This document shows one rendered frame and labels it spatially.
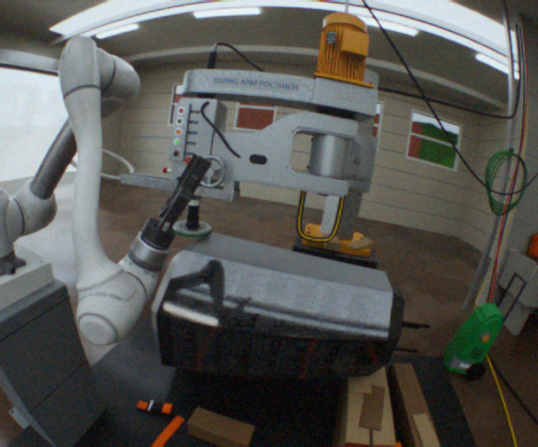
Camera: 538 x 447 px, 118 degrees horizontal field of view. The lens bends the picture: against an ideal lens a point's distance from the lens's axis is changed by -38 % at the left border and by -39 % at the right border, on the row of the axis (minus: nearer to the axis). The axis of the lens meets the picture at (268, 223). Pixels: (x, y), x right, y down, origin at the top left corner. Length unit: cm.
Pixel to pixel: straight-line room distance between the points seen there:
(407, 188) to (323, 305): 673
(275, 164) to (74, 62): 91
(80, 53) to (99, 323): 59
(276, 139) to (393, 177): 646
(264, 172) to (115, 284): 90
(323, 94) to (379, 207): 645
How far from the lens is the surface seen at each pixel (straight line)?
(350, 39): 129
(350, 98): 124
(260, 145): 121
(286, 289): 112
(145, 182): 145
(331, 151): 122
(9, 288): 101
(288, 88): 123
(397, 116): 766
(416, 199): 780
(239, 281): 114
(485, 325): 215
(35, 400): 121
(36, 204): 105
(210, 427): 135
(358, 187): 183
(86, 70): 69
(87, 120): 65
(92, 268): 49
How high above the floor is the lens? 131
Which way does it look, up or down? 15 degrees down
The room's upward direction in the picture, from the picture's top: 8 degrees clockwise
